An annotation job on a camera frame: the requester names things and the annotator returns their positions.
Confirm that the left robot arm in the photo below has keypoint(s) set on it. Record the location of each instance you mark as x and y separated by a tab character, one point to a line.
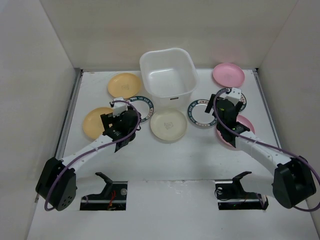
61	182

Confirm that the cream white plate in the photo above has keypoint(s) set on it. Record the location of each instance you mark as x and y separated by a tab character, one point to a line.
168	124

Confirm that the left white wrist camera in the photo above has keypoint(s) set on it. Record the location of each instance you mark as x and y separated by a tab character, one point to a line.
118	105

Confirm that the translucent white plastic bin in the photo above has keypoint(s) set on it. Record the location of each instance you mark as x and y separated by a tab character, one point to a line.
169	76

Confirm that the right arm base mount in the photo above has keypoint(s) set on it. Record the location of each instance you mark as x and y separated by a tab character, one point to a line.
231	196

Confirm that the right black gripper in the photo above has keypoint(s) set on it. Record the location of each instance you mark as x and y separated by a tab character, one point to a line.
223	105

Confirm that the pink plate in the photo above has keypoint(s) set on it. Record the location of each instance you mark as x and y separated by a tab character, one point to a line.
241	119
228	75

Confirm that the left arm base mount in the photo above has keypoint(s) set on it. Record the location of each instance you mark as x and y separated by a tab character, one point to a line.
113	197

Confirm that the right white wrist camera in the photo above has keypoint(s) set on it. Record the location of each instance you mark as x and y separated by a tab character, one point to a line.
233	95

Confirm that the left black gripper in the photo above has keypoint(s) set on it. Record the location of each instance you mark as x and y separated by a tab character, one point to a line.
109	119

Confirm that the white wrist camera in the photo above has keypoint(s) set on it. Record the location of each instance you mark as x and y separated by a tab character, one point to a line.
118	105
233	95

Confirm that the green rimmed plate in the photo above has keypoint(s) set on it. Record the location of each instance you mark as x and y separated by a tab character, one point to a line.
242	98
197	115
144	106

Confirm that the yellow plate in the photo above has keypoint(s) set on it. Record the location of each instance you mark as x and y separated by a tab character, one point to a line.
125	85
92	124

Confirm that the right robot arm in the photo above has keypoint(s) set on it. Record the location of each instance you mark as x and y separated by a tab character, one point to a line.
293	178

